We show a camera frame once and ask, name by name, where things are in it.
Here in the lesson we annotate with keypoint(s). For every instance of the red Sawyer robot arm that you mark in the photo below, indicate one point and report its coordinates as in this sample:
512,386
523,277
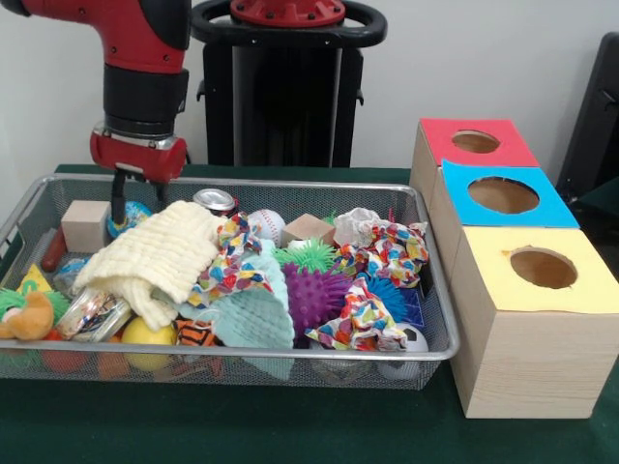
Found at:
145,48

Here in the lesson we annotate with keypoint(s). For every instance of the black chair back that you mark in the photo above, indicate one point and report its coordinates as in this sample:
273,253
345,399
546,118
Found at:
595,126

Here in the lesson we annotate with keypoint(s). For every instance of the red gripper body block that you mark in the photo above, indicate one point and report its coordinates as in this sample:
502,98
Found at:
138,155

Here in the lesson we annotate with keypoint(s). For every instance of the mint green cloth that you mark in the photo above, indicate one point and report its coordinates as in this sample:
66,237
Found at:
253,321

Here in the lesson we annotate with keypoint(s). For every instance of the crushed silver drink can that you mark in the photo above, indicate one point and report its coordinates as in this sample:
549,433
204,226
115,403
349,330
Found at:
92,314

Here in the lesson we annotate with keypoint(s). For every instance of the green spiky ball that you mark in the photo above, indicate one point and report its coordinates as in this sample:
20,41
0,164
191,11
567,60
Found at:
311,256

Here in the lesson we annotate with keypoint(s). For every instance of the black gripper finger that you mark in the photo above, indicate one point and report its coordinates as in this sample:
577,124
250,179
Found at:
117,198

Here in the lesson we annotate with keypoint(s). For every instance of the wooden three-hole box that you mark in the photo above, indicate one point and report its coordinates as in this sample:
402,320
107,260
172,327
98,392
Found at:
532,358

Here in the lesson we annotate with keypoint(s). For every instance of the blue spiky ball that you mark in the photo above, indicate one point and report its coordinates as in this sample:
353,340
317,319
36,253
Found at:
390,298

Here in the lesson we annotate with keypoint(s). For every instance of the white baseball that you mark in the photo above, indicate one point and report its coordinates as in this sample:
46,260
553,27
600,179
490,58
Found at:
268,227

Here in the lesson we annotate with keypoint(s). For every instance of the red black drink can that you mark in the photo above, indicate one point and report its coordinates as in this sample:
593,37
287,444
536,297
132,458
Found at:
215,201

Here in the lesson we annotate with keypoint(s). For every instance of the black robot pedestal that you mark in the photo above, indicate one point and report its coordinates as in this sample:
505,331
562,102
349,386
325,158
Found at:
280,106

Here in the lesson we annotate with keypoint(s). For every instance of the shallow clear mesh bin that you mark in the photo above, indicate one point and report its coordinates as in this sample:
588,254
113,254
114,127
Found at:
440,329

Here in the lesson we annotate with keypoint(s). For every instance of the brown plush bear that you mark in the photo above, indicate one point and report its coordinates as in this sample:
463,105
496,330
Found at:
27,314

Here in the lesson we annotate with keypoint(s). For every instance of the colourful patterned cloth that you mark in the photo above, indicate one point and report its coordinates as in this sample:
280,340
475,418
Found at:
230,269
360,319
387,249

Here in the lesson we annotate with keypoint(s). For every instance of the yellow ball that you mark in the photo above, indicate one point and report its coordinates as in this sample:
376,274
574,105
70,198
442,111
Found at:
147,333

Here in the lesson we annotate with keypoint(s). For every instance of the dark green table cloth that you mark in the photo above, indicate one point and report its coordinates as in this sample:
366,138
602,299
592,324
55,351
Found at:
242,425

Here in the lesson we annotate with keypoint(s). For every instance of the blue globe ball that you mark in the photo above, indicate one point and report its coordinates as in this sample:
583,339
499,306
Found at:
135,217

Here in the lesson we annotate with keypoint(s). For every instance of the cream yellow cloth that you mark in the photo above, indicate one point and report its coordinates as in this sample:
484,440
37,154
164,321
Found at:
145,259

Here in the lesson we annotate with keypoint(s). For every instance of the purple spiky ball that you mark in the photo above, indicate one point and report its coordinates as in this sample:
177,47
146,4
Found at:
314,298

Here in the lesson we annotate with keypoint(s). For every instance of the small soccer ball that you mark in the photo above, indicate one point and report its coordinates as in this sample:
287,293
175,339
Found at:
406,356

